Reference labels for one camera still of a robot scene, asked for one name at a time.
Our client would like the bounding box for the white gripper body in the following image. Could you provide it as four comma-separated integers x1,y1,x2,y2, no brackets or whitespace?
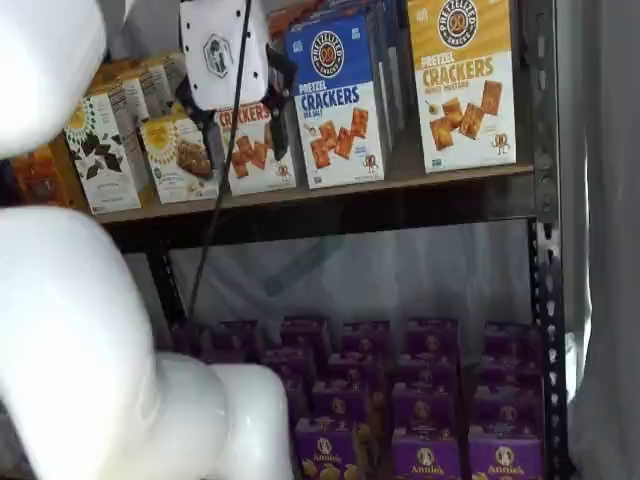
179,0,270,110

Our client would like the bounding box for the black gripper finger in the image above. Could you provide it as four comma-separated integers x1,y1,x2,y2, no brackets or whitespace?
173,74,227,172
262,44,300,162

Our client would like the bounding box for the blue pretzel crackers box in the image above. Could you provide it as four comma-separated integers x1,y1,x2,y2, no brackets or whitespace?
366,0,409,147
283,13,390,191

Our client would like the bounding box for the white box brown bars print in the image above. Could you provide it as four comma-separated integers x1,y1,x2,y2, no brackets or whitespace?
135,51,187,119
138,105,222,205

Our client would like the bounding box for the orange pretzel crackers box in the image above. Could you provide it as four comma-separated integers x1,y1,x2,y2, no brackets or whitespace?
214,98,298,197
266,5,302,42

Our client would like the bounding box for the white box chocolate pieces print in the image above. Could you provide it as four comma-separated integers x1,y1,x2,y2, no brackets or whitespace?
63,91,145,215
89,73,150,124

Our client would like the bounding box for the wooden shelf board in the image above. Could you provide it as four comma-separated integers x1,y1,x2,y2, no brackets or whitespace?
92,162,536,225

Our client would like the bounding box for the dark orange snack box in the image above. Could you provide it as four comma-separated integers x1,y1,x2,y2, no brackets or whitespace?
8,143,81,209

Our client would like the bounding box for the yellow pretzel crackers box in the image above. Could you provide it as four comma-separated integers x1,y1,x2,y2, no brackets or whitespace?
406,0,518,175

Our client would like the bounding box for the purple Annie's snack box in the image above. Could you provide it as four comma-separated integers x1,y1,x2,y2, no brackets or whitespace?
393,353,459,387
281,316,332,352
471,383,545,436
390,381,459,431
476,356,545,390
261,346,317,426
326,351,385,385
171,322,205,357
311,378,372,426
467,431,545,480
390,426,462,480
341,321,392,357
202,319,260,364
405,316,460,357
482,321,545,362
293,416,362,480

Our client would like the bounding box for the green tape strip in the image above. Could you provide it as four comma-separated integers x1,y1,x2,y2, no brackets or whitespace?
263,233,347,297

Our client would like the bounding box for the translucent plastic sheet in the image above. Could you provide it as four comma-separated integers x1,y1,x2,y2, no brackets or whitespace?
168,218,532,334

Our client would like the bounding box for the grey curtain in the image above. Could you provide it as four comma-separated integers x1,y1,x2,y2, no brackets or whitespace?
563,0,640,480

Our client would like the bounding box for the black cable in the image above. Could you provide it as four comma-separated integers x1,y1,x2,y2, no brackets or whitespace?
184,0,254,331

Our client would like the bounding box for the dark metal shelving frame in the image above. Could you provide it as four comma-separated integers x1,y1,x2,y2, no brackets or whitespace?
94,0,574,480

